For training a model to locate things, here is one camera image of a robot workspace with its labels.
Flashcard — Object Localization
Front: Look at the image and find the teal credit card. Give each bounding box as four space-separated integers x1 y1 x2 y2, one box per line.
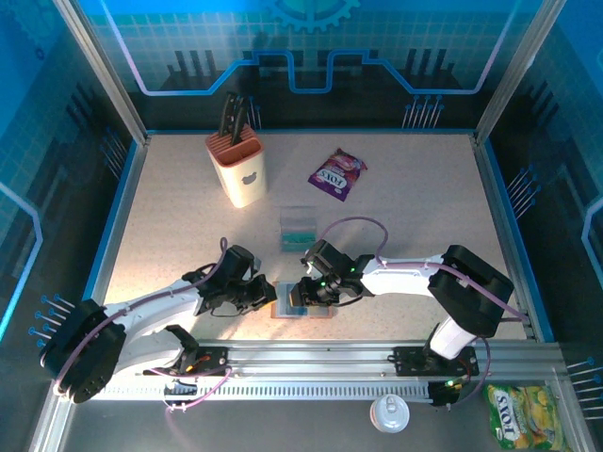
281 229 316 253

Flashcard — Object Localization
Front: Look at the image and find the black connector box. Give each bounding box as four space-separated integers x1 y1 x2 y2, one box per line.
162 379 199 413
427 376 472 410

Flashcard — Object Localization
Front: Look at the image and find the beige knife block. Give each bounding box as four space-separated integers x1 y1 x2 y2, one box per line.
204 131 269 209

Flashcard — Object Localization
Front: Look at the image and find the purple candy bag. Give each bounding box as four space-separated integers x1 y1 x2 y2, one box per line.
307 147 368 202

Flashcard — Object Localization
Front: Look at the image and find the white tin can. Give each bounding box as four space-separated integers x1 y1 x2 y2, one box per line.
369 394 411 433

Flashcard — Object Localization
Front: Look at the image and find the yellow candy bag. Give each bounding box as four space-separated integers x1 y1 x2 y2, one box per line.
484 383 574 452

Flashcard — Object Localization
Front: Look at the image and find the aluminium mounting rail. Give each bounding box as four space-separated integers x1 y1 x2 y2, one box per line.
56 338 566 382

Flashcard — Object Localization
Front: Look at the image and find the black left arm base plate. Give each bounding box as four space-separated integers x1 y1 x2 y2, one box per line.
140 347 233 378

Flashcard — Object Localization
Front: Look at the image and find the white slotted cable duct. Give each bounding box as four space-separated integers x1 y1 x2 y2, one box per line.
70 379 434 402

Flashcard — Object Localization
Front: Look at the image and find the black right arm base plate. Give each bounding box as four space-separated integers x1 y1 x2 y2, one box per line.
393 346 481 378

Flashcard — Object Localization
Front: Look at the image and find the aluminium side rail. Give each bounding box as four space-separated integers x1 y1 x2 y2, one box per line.
472 131 557 343
84 134 152 302

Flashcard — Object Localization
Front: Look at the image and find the black handled knife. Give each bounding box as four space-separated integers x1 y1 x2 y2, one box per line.
219 91 246 137
229 105 249 146

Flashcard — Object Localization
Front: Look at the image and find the aluminium frame post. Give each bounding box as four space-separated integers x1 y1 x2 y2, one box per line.
472 0 569 145
52 0 152 147

